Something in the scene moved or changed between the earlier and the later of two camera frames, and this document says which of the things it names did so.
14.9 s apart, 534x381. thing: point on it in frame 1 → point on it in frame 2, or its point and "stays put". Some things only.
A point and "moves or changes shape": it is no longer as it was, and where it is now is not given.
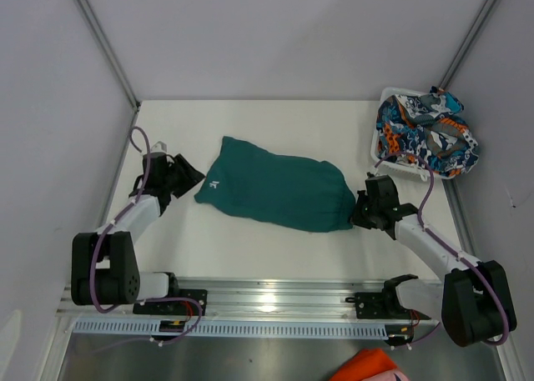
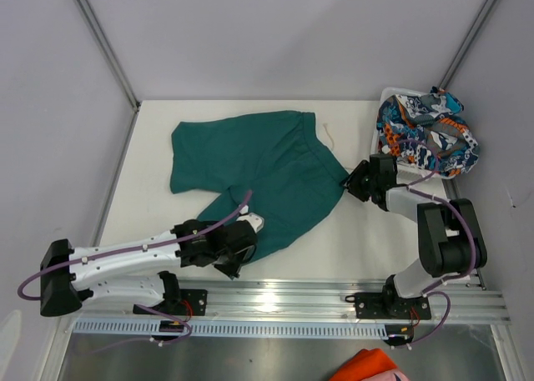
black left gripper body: (176, 175) → (240, 250)
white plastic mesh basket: (415, 170) stays put
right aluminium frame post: (481, 15) stays put
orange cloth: (363, 364) stays put
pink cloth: (391, 375) stays put
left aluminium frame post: (83, 3) stays put
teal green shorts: (304, 193) moves or changes shape
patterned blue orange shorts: (429, 125) stays put
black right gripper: (365, 213) → (359, 181)
